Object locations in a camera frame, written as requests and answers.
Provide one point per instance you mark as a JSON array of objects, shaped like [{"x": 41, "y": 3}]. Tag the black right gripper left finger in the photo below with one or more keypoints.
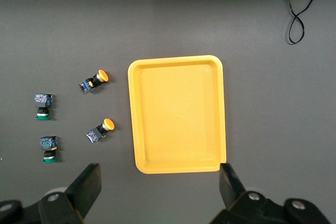
[{"x": 84, "y": 190}]

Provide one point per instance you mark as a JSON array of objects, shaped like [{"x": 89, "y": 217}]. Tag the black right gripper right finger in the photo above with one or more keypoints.
[{"x": 233, "y": 195}]

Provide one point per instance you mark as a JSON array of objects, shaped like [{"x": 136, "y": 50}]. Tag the yellow push button switch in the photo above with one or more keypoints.
[
  {"x": 108, "y": 125},
  {"x": 103, "y": 75}
]

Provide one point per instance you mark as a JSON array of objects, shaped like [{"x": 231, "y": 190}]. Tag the yellow plastic tray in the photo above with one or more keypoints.
[{"x": 178, "y": 116}]

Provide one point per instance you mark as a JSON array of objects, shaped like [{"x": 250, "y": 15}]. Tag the green push button switch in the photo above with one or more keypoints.
[
  {"x": 43, "y": 100},
  {"x": 47, "y": 142}
]

